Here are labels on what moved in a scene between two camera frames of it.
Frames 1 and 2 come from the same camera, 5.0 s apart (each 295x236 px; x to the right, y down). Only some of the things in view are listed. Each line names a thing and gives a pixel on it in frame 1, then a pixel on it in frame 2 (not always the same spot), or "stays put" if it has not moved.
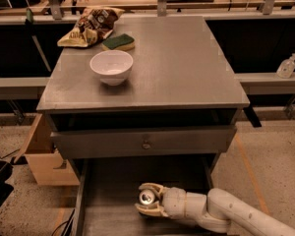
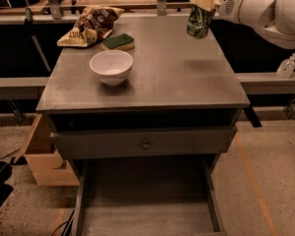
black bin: (0, 190) stays put
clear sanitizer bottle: (286, 68) stays put
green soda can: (147, 197) → (199, 22)
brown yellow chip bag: (94, 26) stays put
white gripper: (174, 202) → (228, 4)
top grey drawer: (144, 142) stays put
